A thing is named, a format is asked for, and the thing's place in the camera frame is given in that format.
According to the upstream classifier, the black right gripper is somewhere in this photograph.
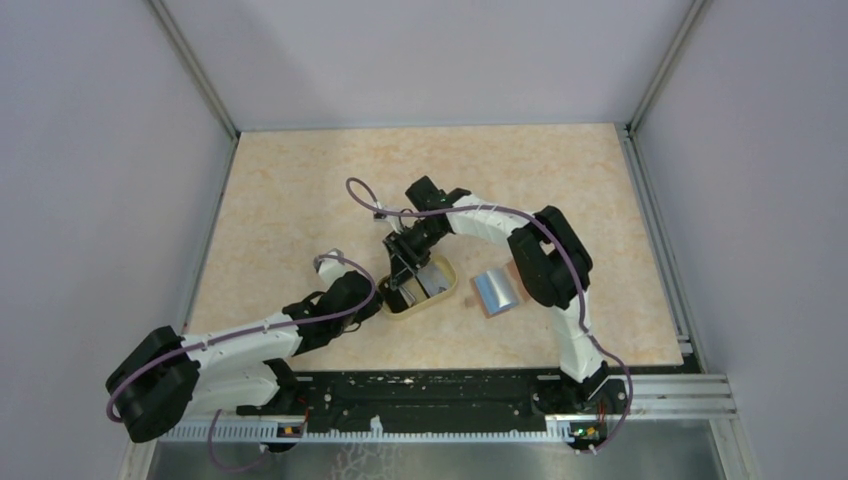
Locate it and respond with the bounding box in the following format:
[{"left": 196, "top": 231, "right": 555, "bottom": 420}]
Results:
[{"left": 382, "top": 220, "right": 446, "bottom": 292}]

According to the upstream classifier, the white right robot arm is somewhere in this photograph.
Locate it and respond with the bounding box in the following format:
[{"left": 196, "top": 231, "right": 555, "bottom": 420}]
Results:
[{"left": 378, "top": 176, "right": 609, "bottom": 412}]

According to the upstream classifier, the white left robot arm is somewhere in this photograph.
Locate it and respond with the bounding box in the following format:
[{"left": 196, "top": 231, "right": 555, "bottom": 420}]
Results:
[{"left": 105, "top": 271, "right": 383, "bottom": 443}]

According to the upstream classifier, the black VIP credit card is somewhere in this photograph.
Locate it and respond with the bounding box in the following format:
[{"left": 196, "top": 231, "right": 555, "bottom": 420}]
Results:
[{"left": 381, "top": 281, "right": 419, "bottom": 315}]

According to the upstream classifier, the silver VIP credit card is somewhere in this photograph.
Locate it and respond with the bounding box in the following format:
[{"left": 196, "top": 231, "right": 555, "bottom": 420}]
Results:
[{"left": 417, "top": 259, "right": 456, "bottom": 298}]

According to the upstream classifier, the beige oval tray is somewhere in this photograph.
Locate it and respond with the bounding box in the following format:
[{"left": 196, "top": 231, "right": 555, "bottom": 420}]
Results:
[{"left": 378, "top": 255, "right": 458, "bottom": 320}]

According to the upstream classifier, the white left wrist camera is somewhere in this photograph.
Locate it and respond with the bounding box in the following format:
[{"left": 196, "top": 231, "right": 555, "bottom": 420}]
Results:
[{"left": 313, "top": 249, "right": 347, "bottom": 285}]

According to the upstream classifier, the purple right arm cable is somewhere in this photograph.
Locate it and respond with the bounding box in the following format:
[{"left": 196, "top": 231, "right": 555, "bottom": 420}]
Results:
[{"left": 344, "top": 176, "right": 636, "bottom": 455}]

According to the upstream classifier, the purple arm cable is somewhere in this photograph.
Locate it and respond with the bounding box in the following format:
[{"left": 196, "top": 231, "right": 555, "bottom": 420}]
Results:
[
  {"left": 344, "top": 176, "right": 636, "bottom": 455},
  {"left": 107, "top": 251, "right": 379, "bottom": 473}
]

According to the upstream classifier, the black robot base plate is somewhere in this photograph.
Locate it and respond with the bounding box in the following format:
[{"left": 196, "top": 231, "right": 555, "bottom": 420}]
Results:
[{"left": 236, "top": 369, "right": 627, "bottom": 434}]

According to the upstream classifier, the white slotted cable duct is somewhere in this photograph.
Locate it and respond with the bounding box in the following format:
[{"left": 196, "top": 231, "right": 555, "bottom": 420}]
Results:
[{"left": 159, "top": 417, "right": 575, "bottom": 444}]

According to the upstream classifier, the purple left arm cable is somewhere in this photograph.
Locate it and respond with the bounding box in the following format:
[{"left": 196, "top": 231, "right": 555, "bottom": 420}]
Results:
[{"left": 107, "top": 251, "right": 379, "bottom": 473}]

